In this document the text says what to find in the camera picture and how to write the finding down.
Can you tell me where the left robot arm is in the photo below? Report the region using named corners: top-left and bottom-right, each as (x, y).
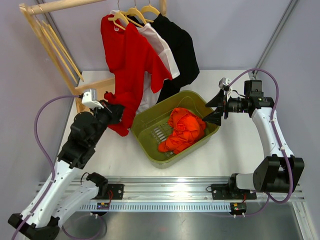
top-left (8, 100), bottom-right (125, 240)

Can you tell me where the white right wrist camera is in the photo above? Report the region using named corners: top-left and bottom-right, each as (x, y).
top-left (218, 77), bottom-right (233, 98)

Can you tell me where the wooden clothes rack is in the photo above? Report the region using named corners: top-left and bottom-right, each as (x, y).
top-left (18, 0), bottom-right (168, 113)

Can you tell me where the olive green plastic basket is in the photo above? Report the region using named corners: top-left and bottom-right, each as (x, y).
top-left (131, 90), bottom-right (219, 169)

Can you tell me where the aluminium frame post right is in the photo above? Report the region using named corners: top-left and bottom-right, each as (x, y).
top-left (255, 0), bottom-right (300, 69)

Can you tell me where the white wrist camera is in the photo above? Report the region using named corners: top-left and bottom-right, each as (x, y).
top-left (81, 88), bottom-right (104, 109)
top-left (218, 77), bottom-right (233, 98)

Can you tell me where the black t shirt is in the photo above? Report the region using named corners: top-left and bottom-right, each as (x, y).
top-left (137, 14), bottom-right (200, 111)

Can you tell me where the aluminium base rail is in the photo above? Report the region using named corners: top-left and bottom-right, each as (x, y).
top-left (33, 176), bottom-right (307, 203)

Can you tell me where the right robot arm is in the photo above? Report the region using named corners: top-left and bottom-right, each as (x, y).
top-left (203, 77), bottom-right (305, 200)

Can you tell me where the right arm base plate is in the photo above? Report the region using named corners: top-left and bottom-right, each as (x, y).
top-left (205, 183), bottom-right (257, 200)

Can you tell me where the white slotted cable duct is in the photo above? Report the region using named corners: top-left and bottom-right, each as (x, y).
top-left (79, 202), bottom-right (231, 213)

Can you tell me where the aluminium frame post left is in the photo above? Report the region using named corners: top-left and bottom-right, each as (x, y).
top-left (41, 10), bottom-right (84, 84)

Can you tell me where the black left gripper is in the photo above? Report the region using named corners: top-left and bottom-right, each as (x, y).
top-left (89, 99), bottom-right (126, 146)

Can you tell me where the yellow hanger of black shirt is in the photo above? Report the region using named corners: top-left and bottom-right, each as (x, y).
top-left (140, 0), bottom-right (160, 16)

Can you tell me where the aluminium frame post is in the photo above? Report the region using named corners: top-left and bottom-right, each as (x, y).
top-left (255, 0), bottom-right (300, 69)
top-left (41, 10), bottom-right (84, 84)

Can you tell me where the yellow hanger of white shirt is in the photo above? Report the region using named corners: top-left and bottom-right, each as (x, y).
top-left (124, 0), bottom-right (147, 28)

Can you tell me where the orange t shirt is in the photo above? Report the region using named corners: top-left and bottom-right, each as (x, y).
top-left (158, 107), bottom-right (207, 155)

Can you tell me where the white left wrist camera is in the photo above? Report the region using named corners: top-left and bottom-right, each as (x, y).
top-left (81, 88), bottom-right (104, 109)

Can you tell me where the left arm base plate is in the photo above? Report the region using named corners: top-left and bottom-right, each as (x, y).
top-left (96, 183), bottom-right (125, 200)

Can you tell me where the red t shirt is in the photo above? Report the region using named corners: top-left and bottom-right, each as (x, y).
top-left (100, 14), bottom-right (172, 96)
top-left (104, 72), bottom-right (144, 137)

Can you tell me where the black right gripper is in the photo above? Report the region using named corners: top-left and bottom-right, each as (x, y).
top-left (202, 88), bottom-right (248, 126)

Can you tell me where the white t shirt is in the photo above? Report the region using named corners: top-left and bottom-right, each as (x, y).
top-left (109, 9), bottom-right (181, 113)

